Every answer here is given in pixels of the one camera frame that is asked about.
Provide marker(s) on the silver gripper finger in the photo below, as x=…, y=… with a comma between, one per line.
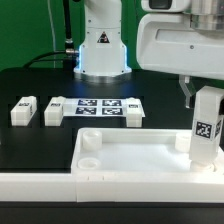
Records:
x=189, y=90

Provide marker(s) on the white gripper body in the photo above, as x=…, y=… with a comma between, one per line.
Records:
x=167, y=43

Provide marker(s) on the white desk top tray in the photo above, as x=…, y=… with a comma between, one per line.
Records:
x=134, y=151

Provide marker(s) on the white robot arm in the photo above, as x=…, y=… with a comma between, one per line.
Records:
x=103, y=56

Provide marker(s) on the white marker sheet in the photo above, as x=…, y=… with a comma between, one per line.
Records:
x=96, y=107

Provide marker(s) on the white front fence bar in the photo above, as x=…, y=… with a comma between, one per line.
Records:
x=116, y=188

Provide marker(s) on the black cable vertical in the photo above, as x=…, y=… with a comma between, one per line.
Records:
x=69, y=45

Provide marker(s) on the black cable horizontal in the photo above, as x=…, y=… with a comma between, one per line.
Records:
x=54, y=57

